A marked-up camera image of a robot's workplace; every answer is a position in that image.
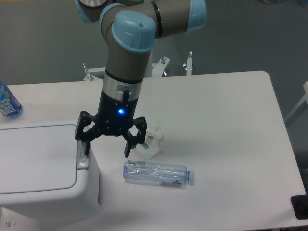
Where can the empty clear plastic bottle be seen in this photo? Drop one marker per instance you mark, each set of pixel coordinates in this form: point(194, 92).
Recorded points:
point(157, 173)

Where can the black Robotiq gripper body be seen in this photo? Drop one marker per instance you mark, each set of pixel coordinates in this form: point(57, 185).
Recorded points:
point(115, 116)

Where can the white metal base frame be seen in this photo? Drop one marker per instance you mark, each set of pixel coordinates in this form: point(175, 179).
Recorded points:
point(159, 69)

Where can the blue labelled water bottle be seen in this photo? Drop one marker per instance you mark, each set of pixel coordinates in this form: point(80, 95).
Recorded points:
point(10, 107)

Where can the white frame at right edge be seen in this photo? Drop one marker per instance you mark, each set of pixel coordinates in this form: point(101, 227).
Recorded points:
point(299, 107)

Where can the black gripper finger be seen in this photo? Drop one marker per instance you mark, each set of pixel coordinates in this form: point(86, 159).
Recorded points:
point(132, 140)
point(84, 120)

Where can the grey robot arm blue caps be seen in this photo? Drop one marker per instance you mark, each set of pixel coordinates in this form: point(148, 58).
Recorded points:
point(130, 29)

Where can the black table clamp corner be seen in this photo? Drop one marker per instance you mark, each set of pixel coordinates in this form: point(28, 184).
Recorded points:
point(300, 206)

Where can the white trash can with lid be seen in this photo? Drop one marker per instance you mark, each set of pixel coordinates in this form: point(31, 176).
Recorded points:
point(45, 173)

